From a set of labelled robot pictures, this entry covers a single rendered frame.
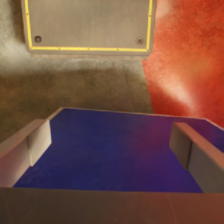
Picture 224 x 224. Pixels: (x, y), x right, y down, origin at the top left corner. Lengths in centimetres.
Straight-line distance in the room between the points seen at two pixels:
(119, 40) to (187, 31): 60
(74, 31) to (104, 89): 50
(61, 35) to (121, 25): 32
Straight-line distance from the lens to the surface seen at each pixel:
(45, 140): 16
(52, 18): 102
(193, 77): 140
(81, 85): 129
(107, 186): 48
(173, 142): 16
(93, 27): 96
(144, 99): 131
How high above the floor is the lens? 126
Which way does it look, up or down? 74 degrees down
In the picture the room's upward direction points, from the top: 177 degrees counter-clockwise
